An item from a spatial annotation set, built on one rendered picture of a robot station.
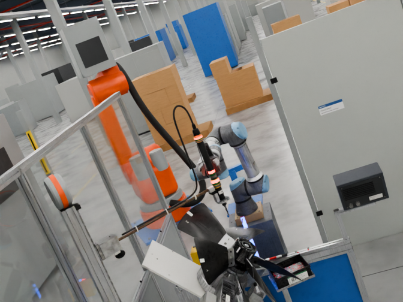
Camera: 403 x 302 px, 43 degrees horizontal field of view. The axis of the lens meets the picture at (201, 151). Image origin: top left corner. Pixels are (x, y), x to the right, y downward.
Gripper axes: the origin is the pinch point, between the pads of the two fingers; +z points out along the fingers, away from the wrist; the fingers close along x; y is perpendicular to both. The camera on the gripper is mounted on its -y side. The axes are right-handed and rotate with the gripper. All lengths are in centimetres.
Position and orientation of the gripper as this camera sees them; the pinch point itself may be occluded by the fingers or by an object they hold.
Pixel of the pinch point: (208, 166)
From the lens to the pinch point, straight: 255.3
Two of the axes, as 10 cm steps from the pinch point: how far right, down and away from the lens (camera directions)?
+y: 3.6, 9.0, 2.5
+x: -9.3, 3.1, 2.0
